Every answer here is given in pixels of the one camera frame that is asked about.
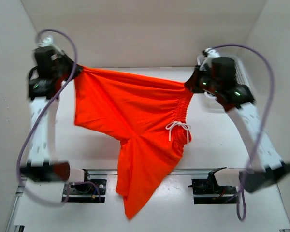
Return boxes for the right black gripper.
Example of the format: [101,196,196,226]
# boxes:
[185,65,220,95]

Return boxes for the orange shorts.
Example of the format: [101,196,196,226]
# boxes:
[74,67,193,219]

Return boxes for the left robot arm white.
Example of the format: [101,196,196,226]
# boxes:
[19,45,92,193]

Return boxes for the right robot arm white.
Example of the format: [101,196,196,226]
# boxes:
[185,55,290,193]

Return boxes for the white plastic basket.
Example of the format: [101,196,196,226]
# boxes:
[201,54,250,114]

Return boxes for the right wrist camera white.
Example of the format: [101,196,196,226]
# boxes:
[199,48,220,71]

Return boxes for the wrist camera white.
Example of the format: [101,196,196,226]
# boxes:
[38,35,62,53]
[199,48,220,71]

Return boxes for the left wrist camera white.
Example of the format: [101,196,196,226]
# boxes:
[38,35,62,53]

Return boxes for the aluminium rail front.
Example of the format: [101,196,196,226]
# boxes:
[82,168,245,176]

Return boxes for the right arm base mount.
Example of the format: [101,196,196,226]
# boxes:
[188,167,238,205]

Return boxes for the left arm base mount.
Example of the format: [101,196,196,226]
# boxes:
[61,170,107,203]

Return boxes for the aluminium frame left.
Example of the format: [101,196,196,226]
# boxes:
[5,182,25,232]

